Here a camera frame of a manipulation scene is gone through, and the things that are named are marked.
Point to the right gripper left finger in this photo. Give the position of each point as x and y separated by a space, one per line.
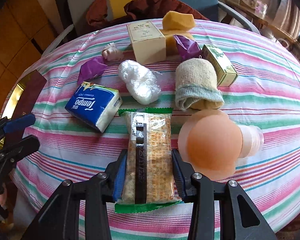
116 172

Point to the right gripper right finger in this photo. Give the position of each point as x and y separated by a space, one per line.
183 174

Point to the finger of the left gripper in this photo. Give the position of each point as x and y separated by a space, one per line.
15 153
9 126

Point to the cracker snack packet green ends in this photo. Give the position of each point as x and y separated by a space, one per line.
149 183

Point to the blue Tempo tissue pack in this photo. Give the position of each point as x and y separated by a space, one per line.
95 105

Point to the beige knit sock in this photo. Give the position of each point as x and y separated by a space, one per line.
196 86

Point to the clear plastic bundle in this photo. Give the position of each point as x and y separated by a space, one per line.
143 84

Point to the purple snack packet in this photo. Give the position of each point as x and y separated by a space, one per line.
187 48
93 67

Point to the green white small box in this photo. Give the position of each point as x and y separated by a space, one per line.
225 71

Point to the yellow sponge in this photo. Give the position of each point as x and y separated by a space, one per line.
171 47
178 21

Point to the small pink white scrunchie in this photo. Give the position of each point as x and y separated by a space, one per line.
112 53

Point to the gold metal tray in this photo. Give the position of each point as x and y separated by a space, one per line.
25 94

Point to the striped pink green tablecloth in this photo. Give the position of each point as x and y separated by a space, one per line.
266 94

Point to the wooden side shelf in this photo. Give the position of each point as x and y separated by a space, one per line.
262 21

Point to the dark red jacket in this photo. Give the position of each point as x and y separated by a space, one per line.
137 10

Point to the beige curtain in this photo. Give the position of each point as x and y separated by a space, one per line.
285 17

